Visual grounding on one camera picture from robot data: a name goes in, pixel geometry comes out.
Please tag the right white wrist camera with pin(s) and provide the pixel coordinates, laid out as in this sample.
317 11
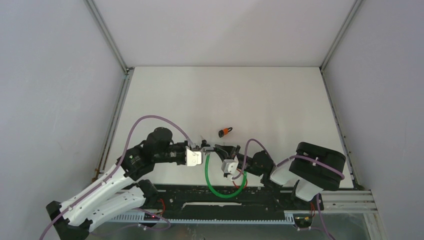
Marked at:
229 168

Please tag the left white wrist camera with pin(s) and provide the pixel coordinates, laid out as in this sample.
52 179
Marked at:
193 157

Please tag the aluminium corner post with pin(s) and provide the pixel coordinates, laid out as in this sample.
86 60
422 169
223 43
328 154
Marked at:
105 32
357 4

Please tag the aluminium front frame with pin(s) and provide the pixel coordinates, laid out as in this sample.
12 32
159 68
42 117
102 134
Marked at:
338 202

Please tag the grey cable duct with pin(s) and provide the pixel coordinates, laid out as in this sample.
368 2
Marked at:
133 217

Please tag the left aluminium corner post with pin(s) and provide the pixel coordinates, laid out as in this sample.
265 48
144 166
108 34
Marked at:
105 32

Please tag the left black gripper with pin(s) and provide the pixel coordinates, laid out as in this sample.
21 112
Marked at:
184 145

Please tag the orange padlock with keys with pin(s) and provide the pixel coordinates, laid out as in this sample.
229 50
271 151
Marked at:
224 131

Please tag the right aluminium corner post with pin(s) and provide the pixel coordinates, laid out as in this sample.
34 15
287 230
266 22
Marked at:
357 4

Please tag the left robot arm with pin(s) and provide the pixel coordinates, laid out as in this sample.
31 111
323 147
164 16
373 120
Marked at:
122 188

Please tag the red cable lock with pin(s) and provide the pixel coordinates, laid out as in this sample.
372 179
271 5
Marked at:
242 184

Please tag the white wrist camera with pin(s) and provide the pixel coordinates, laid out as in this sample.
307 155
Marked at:
193 157
229 168

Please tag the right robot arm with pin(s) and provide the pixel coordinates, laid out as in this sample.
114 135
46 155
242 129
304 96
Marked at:
314 168

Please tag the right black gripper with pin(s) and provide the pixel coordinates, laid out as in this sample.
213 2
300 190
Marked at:
229 151

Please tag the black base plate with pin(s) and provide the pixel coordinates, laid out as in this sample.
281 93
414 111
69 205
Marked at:
253 203

